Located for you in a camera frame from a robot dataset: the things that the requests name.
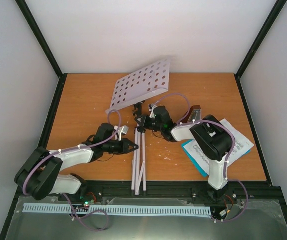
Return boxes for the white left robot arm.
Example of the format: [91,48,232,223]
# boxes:
[14,123,139,202]

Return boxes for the light blue cable duct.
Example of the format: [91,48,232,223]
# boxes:
[22,203,212,218]

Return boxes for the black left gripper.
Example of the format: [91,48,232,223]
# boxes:
[103,137,138,154]

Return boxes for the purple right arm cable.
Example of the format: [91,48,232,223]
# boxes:
[155,92,249,224]

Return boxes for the teal folder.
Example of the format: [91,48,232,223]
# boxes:
[181,140,255,177]

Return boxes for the brown wooden metronome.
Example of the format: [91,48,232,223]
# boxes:
[182,105,202,124]

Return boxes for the white sheet music pages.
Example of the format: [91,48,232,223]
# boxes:
[184,118,256,166]

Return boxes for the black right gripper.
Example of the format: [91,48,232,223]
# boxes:
[134,115,163,133]

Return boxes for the black aluminium frame rail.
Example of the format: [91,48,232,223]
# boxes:
[15,179,284,208]

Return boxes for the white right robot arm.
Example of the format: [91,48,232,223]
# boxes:
[133,102,236,202]

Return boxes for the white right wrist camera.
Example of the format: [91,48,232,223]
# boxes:
[148,103,158,119]

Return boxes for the white tripod music stand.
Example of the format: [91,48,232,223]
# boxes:
[106,57,171,196]

